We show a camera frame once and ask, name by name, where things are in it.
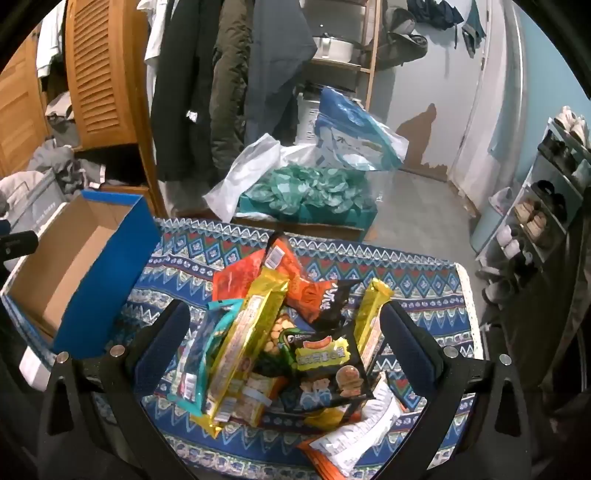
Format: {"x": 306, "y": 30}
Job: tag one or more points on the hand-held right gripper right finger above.
{"x": 406, "y": 346}

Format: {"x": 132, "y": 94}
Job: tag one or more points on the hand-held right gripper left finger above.
{"x": 161, "y": 350}

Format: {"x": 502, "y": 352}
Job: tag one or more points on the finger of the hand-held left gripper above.
{"x": 18, "y": 245}

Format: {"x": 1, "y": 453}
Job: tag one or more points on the teal snack packet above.
{"x": 203, "y": 355}

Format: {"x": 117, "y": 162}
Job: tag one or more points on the narrow gold snack packet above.
{"x": 371, "y": 314}

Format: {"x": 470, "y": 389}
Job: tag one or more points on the wide gold snack packet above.
{"x": 244, "y": 341}

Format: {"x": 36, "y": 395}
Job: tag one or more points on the black cartoon snack packet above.
{"x": 323, "y": 369}

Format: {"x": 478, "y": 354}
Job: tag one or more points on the blue cardboard box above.
{"x": 111, "y": 277}

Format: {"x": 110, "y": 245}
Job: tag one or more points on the plain orange snack packet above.
{"x": 233, "y": 281}

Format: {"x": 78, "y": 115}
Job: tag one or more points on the small orange white snack packet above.
{"x": 254, "y": 397}

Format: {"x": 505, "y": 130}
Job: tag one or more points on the yellow snack packet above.
{"x": 328, "y": 417}

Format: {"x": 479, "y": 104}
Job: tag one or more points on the green nut snack packet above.
{"x": 279, "y": 332}

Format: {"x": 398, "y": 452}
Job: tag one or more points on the orange black snack packet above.
{"x": 295, "y": 277}

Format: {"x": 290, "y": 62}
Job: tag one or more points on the grey laundry basket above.
{"x": 41, "y": 212}

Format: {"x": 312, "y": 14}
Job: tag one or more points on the white fleece garment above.
{"x": 18, "y": 187}

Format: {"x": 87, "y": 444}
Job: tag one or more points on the blue patterned tablecloth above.
{"x": 415, "y": 286}

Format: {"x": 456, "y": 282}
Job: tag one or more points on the grey clothes pile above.
{"x": 60, "y": 159}

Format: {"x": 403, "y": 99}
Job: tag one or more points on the panelled wooden room door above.
{"x": 18, "y": 115}

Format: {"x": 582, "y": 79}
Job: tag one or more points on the grey hanging garment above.
{"x": 184, "y": 198}

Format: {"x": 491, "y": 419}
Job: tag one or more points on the brown cardboard box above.
{"x": 300, "y": 232}

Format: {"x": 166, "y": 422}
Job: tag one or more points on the wooden wardrobe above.
{"x": 150, "y": 152}

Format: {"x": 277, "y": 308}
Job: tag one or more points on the shoe rack with shoes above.
{"x": 531, "y": 219}

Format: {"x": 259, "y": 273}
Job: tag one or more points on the stacked folded clothes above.
{"x": 53, "y": 69}

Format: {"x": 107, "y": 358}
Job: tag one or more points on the teal green crumpled cloth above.
{"x": 304, "y": 189}

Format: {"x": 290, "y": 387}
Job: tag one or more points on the louvered wooden wardrobe door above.
{"x": 101, "y": 69}

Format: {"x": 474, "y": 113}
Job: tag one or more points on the white plastic bag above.
{"x": 249, "y": 170}

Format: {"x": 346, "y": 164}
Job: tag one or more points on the blue plastic bag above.
{"x": 351, "y": 129}

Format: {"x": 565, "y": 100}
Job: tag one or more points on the black coat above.
{"x": 184, "y": 92}

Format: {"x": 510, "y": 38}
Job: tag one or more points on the white shirt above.
{"x": 154, "y": 46}

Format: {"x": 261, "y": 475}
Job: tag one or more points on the olive green coat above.
{"x": 231, "y": 92}

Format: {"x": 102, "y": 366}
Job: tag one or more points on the white door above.
{"x": 489, "y": 92}

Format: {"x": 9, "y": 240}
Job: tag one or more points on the wooden shelf unit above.
{"x": 371, "y": 55}

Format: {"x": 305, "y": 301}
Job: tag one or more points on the grey backpack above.
{"x": 401, "y": 44}

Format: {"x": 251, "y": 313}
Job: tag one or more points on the metal pot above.
{"x": 337, "y": 48}

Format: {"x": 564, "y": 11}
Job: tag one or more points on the grey blue coat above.
{"x": 277, "y": 60}

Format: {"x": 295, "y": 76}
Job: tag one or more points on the teal hanging cloth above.
{"x": 474, "y": 25}

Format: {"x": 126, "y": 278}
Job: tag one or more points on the dark hanging clothes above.
{"x": 434, "y": 11}

